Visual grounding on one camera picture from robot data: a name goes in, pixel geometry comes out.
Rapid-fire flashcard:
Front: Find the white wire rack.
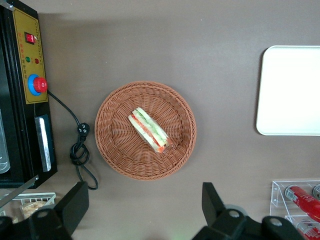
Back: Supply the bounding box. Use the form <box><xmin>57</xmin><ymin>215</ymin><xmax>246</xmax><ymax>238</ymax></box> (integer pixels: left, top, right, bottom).
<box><xmin>0</xmin><ymin>191</ymin><xmax>57</xmax><ymax>217</ymax></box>

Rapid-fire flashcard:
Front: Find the triangular sandwich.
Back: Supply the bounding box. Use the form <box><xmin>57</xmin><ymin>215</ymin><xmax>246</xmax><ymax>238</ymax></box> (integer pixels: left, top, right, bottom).
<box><xmin>127</xmin><ymin>106</ymin><xmax>173</xmax><ymax>154</ymax></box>

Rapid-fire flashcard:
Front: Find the black sealing machine yellow panel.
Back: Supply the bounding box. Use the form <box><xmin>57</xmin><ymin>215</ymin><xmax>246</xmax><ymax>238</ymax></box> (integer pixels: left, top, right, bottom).
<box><xmin>0</xmin><ymin>0</ymin><xmax>58</xmax><ymax>208</ymax></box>

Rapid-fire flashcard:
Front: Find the clear acrylic bottle rack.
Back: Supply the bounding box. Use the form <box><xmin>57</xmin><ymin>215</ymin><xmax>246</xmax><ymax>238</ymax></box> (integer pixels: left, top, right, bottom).
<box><xmin>269</xmin><ymin>179</ymin><xmax>320</xmax><ymax>240</ymax></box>

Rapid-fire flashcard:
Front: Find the clear plastic food container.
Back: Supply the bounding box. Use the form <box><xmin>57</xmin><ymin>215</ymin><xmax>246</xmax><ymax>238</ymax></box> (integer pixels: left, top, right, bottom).
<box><xmin>0</xmin><ymin>108</ymin><xmax>11</xmax><ymax>175</ymax></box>

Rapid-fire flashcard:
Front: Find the cream plastic tray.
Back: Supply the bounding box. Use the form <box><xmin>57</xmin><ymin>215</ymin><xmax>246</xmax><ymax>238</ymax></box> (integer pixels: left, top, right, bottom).
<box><xmin>255</xmin><ymin>45</ymin><xmax>320</xmax><ymax>137</ymax></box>

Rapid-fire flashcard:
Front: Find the black power cable with plug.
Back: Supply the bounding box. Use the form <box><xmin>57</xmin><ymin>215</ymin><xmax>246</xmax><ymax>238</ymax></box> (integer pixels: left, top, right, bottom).
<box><xmin>47</xmin><ymin>89</ymin><xmax>99</xmax><ymax>191</ymax></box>

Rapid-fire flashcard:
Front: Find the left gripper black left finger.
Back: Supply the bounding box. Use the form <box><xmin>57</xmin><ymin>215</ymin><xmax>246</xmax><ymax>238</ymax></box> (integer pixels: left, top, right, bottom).
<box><xmin>27</xmin><ymin>181</ymin><xmax>90</xmax><ymax>240</ymax></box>

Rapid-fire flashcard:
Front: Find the puffed rice snack bag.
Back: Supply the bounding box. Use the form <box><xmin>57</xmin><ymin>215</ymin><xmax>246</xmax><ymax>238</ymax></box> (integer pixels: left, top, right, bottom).
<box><xmin>20</xmin><ymin>200</ymin><xmax>55</xmax><ymax>220</ymax></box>

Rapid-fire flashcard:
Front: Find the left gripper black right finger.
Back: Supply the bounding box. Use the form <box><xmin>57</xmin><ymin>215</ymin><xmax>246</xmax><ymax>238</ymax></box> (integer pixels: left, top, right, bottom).
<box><xmin>192</xmin><ymin>182</ymin><xmax>261</xmax><ymax>240</ymax></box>

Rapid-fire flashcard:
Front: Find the round brown wicker basket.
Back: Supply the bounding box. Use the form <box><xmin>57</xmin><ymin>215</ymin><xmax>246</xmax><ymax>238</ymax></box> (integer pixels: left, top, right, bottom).
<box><xmin>94</xmin><ymin>80</ymin><xmax>197</xmax><ymax>181</ymax></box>

